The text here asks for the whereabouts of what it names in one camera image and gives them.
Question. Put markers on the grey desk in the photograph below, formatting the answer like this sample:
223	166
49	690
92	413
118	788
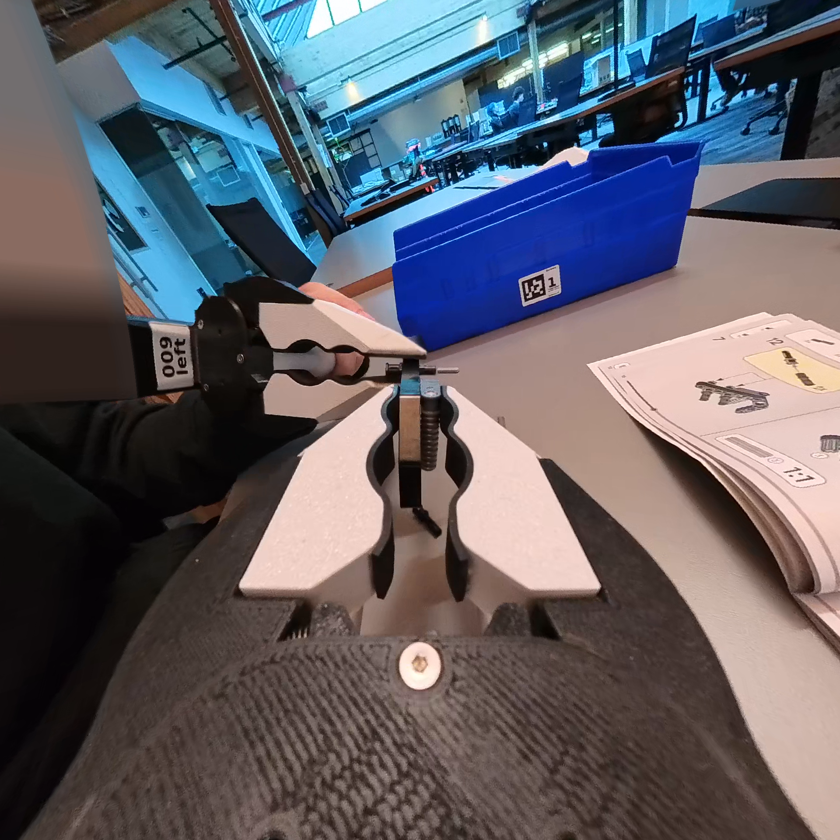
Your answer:
577	348

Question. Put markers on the pale desk with wooden edge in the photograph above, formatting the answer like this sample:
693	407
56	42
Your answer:
367	249

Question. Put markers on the black toy connector pin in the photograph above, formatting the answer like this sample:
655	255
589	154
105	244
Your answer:
426	520

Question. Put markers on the wooden support post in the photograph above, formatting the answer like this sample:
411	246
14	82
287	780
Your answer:
262	85

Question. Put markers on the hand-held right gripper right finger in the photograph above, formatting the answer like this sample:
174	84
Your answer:
518	512

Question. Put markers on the person's dark clothing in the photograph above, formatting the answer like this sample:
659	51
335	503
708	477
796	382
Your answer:
52	623

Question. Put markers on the long wooden office desk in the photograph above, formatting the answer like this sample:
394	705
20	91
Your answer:
623	88

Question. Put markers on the black office chair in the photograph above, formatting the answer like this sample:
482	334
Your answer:
673	46
262	243
768	108

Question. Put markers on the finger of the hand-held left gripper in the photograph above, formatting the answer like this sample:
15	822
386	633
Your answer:
315	321
308	400

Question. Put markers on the blue plastic bin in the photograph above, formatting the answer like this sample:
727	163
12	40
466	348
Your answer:
590	223

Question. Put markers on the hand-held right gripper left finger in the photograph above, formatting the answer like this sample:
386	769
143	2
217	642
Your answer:
315	505

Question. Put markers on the person's left forearm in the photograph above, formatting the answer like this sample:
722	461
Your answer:
164	453

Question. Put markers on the toy instruction booklet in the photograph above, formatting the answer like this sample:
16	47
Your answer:
741	420

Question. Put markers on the person's left hand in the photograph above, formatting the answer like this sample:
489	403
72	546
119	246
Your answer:
328	295

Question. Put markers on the black toy assembly with spring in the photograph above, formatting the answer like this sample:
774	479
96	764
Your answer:
410	446

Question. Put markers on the black flat pad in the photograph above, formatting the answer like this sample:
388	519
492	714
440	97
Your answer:
774	200

